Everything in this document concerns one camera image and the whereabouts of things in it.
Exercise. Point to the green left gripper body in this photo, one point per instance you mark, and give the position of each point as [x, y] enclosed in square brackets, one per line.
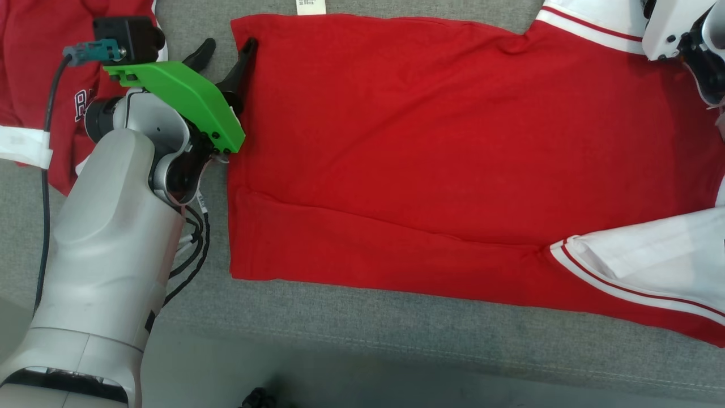
[187, 96]

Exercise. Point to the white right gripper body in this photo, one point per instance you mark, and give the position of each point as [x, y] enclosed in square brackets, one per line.
[671, 22]

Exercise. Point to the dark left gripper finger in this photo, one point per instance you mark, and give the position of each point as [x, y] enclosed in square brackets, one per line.
[201, 56]
[241, 68]

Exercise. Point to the red white basketball shorts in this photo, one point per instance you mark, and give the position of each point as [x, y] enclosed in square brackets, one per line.
[28, 62]

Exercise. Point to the red white basketball jersey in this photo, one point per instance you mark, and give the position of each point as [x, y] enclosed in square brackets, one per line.
[425, 141]

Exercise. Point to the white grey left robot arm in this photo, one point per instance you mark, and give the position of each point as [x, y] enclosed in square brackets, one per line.
[107, 243]

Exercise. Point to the grey fabric sofa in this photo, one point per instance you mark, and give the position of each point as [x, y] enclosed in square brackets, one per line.
[396, 340]

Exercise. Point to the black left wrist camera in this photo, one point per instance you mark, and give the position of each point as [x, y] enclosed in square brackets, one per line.
[127, 37]

